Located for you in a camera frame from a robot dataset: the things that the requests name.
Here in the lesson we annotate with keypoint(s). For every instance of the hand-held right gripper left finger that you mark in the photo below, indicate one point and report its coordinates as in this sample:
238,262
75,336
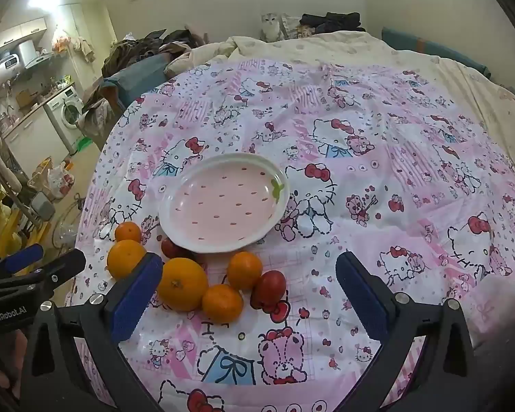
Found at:
137,296

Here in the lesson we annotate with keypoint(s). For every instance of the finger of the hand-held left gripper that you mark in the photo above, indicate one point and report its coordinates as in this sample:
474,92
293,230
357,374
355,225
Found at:
23,257
62,266

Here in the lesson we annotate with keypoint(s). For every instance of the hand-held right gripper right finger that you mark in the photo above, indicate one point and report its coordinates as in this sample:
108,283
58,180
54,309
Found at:
362,292

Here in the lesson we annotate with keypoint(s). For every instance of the medium orange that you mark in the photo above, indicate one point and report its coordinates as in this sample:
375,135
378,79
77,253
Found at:
125,259

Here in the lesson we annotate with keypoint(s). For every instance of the large navel orange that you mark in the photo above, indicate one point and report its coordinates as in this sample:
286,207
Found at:
182,284

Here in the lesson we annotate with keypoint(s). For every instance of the dark red tomato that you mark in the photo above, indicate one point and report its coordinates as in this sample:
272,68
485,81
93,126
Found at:
171,249

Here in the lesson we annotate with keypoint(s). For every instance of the small tangerine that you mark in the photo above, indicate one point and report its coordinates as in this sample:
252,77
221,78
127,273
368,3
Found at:
128,231
244,270
222,303

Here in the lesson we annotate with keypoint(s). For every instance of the pink strawberry-shaped plate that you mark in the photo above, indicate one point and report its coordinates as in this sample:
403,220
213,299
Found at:
223,201

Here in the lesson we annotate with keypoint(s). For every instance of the grey box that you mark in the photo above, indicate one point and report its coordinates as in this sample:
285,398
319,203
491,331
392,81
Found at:
43,207

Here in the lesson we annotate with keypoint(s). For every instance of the plastic bag with red print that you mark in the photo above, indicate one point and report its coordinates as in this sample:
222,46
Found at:
61,180

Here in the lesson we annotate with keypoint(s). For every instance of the pink cartoon printed blanket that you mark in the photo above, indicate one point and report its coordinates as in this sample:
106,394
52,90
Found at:
369,180

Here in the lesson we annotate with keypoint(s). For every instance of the green dustpan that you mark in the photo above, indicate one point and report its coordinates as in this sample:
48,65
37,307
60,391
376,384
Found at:
82,144

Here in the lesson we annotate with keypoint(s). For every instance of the white washing machine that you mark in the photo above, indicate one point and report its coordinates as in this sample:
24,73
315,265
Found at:
66,113

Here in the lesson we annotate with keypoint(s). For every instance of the white water heater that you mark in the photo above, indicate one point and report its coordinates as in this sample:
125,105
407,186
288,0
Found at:
4,68

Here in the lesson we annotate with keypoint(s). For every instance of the blue cushion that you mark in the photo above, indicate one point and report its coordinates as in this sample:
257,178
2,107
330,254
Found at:
133,78

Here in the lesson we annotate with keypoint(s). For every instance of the range hood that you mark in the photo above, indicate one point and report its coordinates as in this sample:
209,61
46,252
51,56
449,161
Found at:
32,55

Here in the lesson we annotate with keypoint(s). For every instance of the hanging plastic bag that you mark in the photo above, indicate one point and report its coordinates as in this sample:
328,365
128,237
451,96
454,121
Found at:
62,42

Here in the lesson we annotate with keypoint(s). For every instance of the heap of clothes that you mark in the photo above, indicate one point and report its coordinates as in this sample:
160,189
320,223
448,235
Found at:
141,47

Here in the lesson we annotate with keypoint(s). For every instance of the blue pillow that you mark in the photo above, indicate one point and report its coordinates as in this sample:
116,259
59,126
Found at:
433,49

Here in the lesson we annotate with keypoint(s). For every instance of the pile of dark clothes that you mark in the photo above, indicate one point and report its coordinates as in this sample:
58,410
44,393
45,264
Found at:
330,21

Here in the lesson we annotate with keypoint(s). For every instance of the patterned pillow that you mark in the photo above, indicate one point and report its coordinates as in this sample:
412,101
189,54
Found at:
292,26

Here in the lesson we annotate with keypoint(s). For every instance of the grey and white cat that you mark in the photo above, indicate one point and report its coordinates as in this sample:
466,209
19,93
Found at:
269,27

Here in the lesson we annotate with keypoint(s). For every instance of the white wall cabinets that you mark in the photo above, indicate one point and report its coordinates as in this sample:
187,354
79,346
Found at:
19,31

